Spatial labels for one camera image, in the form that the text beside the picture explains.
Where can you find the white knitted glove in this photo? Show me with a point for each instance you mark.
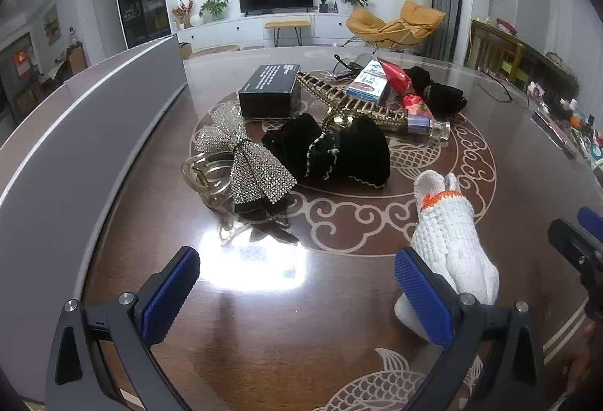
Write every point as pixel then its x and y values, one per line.
pixel 447 232

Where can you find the cluster of small bottles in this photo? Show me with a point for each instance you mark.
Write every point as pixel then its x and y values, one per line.
pixel 572 121

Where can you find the gold cosmetic tube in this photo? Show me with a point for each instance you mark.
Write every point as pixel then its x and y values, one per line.
pixel 386 124

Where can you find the cardboard box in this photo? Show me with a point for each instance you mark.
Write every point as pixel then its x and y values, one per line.
pixel 185 50

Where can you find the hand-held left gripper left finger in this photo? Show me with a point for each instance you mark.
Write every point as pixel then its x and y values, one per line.
pixel 167 293

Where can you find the white round vase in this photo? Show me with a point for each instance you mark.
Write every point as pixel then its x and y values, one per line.
pixel 196 19

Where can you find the black eyeglasses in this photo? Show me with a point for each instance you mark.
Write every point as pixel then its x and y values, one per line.
pixel 348 65

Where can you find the clear plastic hair claw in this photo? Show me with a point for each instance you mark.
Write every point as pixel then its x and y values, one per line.
pixel 205 171

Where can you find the white and blue box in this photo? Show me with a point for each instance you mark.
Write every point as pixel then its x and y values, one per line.
pixel 370 83

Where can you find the silver rhinestone bow clip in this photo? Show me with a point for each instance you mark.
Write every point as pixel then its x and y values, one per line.
pixel 249 161

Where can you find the framed wall picture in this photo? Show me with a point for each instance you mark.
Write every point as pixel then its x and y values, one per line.
pixel 51 22

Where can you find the dark wooden sideboard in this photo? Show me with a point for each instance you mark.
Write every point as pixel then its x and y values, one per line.
pixel 549 67

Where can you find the small potted plant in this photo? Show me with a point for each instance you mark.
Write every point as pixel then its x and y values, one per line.
pixel 323 0

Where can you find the large bushy potted plant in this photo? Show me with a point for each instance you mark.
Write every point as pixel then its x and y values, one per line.
pixel 214 7

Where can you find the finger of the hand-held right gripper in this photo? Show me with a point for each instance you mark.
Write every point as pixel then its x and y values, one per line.
pixel 591 222

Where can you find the black printed box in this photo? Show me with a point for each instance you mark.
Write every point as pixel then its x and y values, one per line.
pixel 271 91

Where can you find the red foil packet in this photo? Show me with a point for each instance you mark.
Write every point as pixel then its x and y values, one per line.
pixel 400 79

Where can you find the beige pet bed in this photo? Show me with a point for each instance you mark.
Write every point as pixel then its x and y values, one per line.
pixel 214 49

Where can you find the yellow rocking chair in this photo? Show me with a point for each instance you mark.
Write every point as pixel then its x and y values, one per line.
pixel 391 27

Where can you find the grey board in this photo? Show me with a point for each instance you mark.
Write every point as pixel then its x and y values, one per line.
pixel 66 147

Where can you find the white television cabinet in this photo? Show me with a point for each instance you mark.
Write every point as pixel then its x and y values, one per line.
pixel 254 28

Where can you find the gold ladder hair clip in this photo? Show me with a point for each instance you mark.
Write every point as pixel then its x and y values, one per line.
pixel 344 98

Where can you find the yellow topped bench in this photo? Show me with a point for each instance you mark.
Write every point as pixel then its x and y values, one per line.
pixel 287 25

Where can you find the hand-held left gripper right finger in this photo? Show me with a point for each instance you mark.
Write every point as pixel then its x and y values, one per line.
pixel 424 295

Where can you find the black velvet bow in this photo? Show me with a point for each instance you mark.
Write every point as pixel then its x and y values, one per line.
pixel 348 152

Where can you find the brown patterned desktop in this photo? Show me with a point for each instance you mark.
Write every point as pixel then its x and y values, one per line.
pixel 339 312

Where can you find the person's right hand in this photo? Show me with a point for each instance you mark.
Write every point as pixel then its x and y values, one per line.
pixel 589 354

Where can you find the red flower bouquet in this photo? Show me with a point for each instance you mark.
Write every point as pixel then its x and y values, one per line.
pixel 184 10

